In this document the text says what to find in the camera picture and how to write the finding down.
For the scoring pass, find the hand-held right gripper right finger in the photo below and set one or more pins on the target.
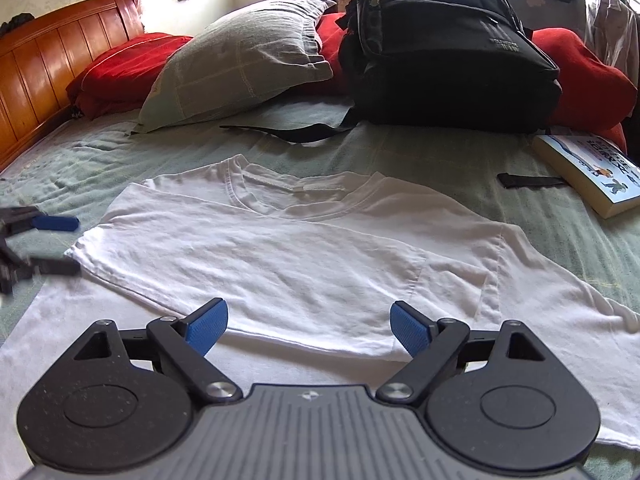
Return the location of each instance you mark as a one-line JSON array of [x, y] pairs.
[[410, 330]]

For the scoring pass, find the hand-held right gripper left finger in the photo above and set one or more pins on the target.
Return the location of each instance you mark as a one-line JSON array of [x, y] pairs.
[[210, 322]]

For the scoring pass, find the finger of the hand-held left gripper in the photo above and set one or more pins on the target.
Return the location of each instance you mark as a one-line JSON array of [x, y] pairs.
[[55, 267], [55, 223]]

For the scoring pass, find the white printed t-shirt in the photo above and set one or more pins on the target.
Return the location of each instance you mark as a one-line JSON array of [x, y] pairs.
[[300, 250]]

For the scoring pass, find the small dark object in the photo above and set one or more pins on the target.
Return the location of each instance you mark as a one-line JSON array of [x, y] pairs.
[[77, 113]]

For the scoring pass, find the wooden headboard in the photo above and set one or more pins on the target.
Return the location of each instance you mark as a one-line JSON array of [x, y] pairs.
[[40, 70]]

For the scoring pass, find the red pillow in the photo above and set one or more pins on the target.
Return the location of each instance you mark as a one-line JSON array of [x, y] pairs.
[[125, 70]]

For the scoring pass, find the small black cloth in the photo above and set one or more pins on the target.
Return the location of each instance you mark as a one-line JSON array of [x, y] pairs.
[[15, 24]]

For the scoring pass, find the paperback book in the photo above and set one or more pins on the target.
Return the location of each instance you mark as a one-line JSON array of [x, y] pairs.
[[590, 175]]

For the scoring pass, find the grey pillow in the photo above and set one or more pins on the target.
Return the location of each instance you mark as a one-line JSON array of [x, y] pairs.
[[235, 65]]

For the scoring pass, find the black backpack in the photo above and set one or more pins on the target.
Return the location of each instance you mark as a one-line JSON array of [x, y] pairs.
[[440, 50]]

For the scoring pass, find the red cushion behind backpack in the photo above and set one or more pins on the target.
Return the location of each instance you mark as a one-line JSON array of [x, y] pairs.
[[580, 75]]

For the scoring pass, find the hanging beige jacket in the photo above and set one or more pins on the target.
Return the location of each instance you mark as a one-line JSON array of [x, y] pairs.
[[612, 30]]

